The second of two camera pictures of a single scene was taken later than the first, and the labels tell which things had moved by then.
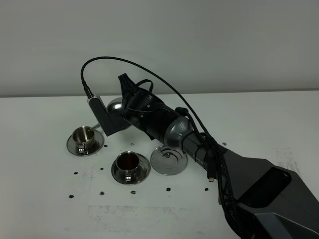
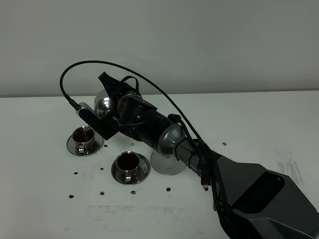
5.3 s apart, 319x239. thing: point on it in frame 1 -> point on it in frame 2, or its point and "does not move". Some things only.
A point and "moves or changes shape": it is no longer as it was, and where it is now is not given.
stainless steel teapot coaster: [168, 161] does not move
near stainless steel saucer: [143, 170] does not move
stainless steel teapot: [114, 104] moves or changes shape
